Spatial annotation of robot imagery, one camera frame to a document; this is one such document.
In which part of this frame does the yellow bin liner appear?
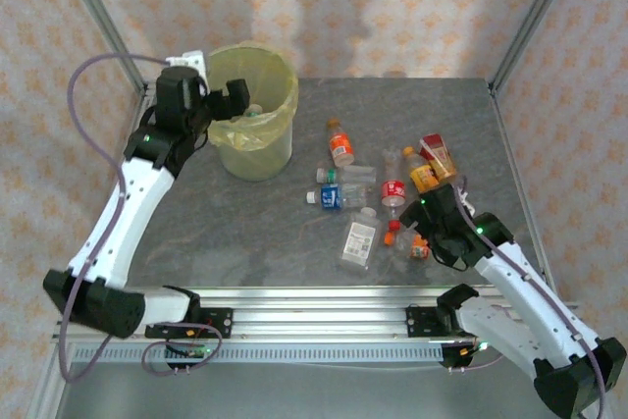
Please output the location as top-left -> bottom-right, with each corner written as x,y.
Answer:
205,43 -> 299,153

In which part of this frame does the clear bottle green neck ring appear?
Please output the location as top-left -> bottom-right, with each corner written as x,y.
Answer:
315,163 -> 378,184

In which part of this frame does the thin purple base cable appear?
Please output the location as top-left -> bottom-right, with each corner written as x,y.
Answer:
446,352 -> 506,374
140,323 -> 227,377

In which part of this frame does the aluminium frame post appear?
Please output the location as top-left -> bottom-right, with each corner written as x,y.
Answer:
488,0 -> 585,96
52,0 -> 148,96

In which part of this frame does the clear plastic bin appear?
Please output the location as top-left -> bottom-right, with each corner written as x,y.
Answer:
208,43 -> 299,183

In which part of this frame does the grey metal shelf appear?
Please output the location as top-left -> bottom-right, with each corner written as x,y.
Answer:
53,362 -> 546,419

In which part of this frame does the slotted grey cable tray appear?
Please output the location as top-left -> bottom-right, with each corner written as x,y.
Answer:
73,343 -> 445,365

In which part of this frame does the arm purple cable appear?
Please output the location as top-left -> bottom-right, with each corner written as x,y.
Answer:
57,53 -> 171,384
454,178 -> 605,419

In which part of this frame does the red label cola bottle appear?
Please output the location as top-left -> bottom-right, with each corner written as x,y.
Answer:
381,146 -> 408,233

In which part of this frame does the aluminium frame leg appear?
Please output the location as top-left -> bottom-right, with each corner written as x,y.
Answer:
26,340 -> 75,419

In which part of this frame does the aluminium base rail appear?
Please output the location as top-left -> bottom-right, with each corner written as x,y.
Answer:
51,285 -> 590,345

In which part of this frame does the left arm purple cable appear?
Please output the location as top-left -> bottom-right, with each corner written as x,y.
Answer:
57,53 -> 171,384

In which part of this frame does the square clear white label bottle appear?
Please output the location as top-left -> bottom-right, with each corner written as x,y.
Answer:
337,206 -> 383,274

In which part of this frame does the yellow label orange juice bottle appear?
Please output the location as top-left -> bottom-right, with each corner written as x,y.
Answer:
401,145 -> 441,194

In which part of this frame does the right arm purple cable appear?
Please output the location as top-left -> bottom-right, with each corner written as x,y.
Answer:
454,178 -> 605,419

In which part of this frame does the orange label brown cap bottle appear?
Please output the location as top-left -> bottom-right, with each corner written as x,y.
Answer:
326,118 -> 355,169

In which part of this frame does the small blue label water bottle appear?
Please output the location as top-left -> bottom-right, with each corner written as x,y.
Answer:
305,182 -> 372,212

